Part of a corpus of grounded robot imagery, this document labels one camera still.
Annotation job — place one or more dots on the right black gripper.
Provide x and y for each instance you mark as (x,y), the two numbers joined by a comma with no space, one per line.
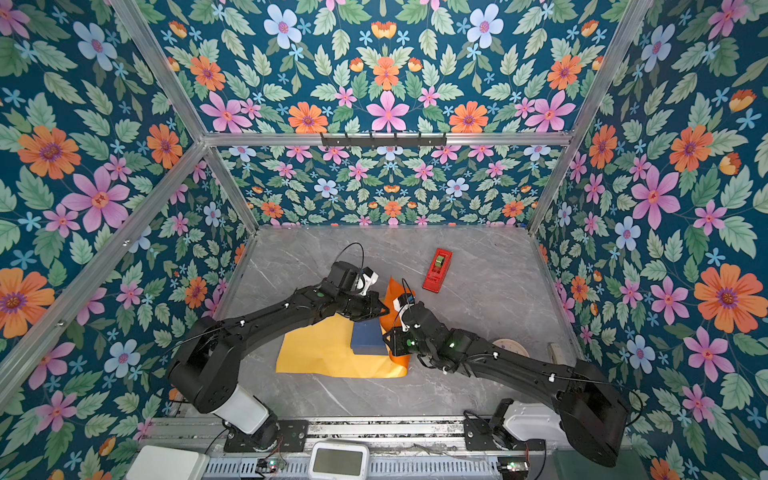
(396,342)

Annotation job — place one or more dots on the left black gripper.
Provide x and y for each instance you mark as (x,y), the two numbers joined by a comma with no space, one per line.
(372,307)

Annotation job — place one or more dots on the blue gift box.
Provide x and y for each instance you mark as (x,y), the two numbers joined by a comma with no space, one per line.
(367,338)

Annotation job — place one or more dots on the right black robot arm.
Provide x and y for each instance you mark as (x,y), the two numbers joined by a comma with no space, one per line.
(593,413)

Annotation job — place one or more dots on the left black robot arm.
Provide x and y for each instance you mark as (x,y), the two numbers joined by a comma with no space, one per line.
(205,367)

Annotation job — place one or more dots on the red tape dispenser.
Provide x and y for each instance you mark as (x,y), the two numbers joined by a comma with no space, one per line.
(435,277)

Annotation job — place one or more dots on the white round clock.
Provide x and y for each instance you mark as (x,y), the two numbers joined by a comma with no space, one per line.
(511,346)

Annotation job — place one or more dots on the white display device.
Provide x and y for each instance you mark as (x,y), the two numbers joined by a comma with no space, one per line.
(339,460)

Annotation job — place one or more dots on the green mat bottom right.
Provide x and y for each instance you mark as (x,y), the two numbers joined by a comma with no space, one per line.
(570,464)

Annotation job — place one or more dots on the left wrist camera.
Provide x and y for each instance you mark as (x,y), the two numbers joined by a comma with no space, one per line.
(366,279)

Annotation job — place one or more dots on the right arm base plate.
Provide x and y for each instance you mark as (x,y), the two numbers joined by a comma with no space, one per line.
(487,434)

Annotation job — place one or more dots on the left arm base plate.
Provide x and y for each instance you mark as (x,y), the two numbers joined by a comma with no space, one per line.
(286,436)

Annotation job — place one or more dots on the black hook rail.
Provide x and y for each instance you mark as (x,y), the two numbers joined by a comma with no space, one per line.
(370,140)

